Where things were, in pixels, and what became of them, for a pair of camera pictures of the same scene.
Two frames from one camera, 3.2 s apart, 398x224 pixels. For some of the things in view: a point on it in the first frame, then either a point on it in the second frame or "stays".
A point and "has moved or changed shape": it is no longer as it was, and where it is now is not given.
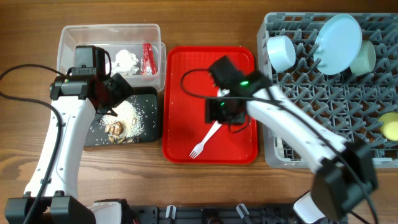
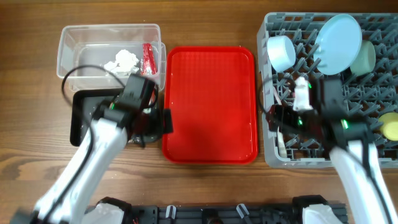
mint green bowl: x=364 y=62 stays
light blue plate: x=337 y=44 stays
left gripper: x=121 y=88 to x=159 y=124
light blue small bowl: x=282 y=52 stays
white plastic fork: x=199 y=147 has moved or changed shape
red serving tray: x=186 y=137 stays
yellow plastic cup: x=388 y=126 stays
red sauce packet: x=148 y=64 stays
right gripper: x=219 y=111 to x=283 y=116
